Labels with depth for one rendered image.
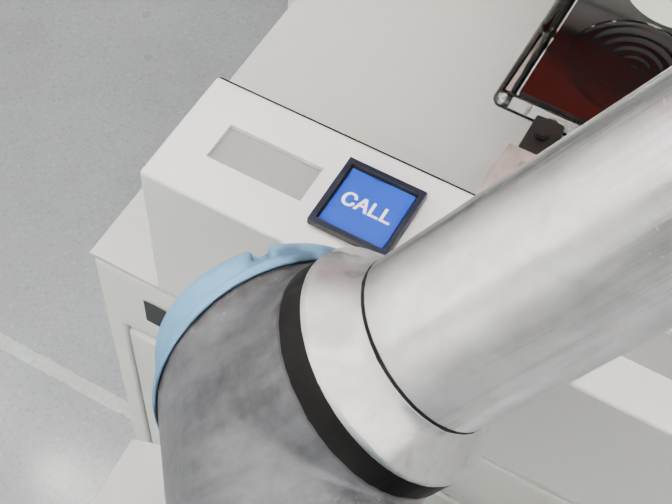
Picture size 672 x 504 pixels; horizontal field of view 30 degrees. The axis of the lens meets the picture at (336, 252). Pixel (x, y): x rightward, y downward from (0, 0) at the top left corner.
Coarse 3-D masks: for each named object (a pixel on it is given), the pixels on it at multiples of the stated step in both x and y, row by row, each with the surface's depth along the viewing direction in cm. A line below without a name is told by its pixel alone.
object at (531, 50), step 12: (564, 0) 97; (552, 12) 97; (564, 12) 97; (540, 24) 96; (552, 24) 96; (540, 36) 95; (552, 36) 96; (528, 48) 94; (540, 48) 95; (516, 60) 94; (528, 60) 94; (516, 72) 93; (528, 72) 94; (504, 84) 92; (516, 84) 93
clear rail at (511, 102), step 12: (504, 96) 92; (516, 96) 92; (504, 108) 92; (516, 108) 92; (528, 108) 91; (540, 108) 91; (528, 120) 92; (552, 120) 91; (564, 120) 91; (576, 120) 91; (564, 132) 91
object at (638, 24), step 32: (608, 0) 98; (576, 32) 96; (608, 32) 96; (640, 32) 96; (544, 64) 94; (576, 64) 94; (608, 64) 94; (640, 64) 94; (544, 96) 92; (576, 96) 92; (608, 96) 93
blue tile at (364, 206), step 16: (352, 176) 80; (368, 176) 80; (336, 192) 79; (352, 192) 79; (368, 192) 79; (384, 192) 79; (400, 192) 79; (336, 208) 78; (352, 208) 78; (368, 208) 78; (384, 208) 78; (400, 208) 78; (336, 224) 78; (352, 224) 78; (368, 224) 78; (384, 224) 78; (368, 240) 77; (384, 240) 77
